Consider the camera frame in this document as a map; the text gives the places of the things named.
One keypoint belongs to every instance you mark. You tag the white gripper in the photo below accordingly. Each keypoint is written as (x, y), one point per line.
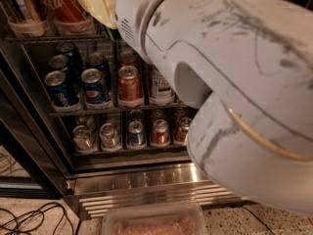
(130, 12)

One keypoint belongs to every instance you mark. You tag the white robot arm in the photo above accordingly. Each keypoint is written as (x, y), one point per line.
(246, 66)

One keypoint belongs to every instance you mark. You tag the red Coca-Cola can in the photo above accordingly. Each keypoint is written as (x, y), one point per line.
(69, 17)

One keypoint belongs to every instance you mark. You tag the pepsi can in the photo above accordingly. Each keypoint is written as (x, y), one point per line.
(62, 63)
(93, 87)
(60, 89)
(71, 51)
(98, 61)

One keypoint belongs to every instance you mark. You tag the back orange soda can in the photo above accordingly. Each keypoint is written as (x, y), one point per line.
(128, 58)

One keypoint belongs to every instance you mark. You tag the orange soda can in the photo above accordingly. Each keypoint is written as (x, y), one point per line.
(128, 58)
(129, 84)

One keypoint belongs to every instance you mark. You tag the gold can top shelf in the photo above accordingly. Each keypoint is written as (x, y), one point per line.
(26, 18)

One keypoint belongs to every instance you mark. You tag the back left Pepsi can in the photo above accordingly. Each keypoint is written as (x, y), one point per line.
(71, 51)

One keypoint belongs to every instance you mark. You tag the middle left Pepsi can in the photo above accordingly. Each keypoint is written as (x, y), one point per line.
(62, 63)

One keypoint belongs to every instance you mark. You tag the front orange soda can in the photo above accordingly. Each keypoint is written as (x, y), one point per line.
(129, 84)

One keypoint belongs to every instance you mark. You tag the front left Pepsi can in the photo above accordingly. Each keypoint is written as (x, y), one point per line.
(60, 89)

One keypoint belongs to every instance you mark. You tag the stainless fridge cabinet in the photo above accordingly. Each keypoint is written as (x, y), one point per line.
(38, 134)

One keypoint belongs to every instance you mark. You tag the bottom shelf silver can left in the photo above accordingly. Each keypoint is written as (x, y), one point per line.
(82, 137)

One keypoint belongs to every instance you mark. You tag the bottom shelf green silver can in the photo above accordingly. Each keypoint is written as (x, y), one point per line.
(109, 136)

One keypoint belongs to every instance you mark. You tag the bottom shelf blue can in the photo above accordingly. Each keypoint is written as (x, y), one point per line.
(136, 133)

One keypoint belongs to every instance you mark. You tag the bottom shelf red can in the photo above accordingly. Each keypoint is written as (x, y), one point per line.
(160, 132)

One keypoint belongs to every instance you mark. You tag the bottom shelf copper can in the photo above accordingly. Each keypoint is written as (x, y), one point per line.
(182, 129)

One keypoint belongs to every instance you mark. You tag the tea bottle white cap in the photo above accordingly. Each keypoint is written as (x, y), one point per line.
(161, 91)

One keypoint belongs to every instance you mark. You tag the clear plastic bin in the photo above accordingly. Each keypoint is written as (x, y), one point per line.
(177, 218)

